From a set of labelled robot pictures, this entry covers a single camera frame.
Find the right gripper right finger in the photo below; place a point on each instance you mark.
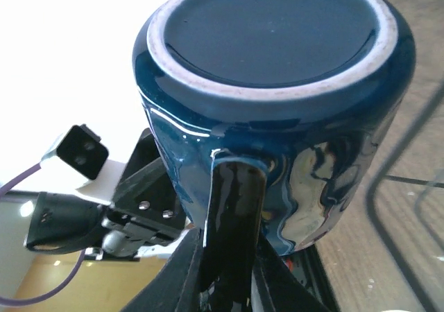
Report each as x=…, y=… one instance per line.
x=274, y=288

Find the dark blue ceramic mug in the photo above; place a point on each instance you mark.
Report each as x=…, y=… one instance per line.
x=267, y=114

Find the black aluminium frame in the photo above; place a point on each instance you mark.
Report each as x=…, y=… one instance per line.
x=306, y=266

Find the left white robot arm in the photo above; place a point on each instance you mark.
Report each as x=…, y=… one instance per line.
x=63, y=223

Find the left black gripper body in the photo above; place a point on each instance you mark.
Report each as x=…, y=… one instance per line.
x=145, y=209

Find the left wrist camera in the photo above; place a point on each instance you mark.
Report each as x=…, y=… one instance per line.
x=77, y=163

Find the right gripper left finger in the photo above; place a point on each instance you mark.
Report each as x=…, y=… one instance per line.
x=177, y=286

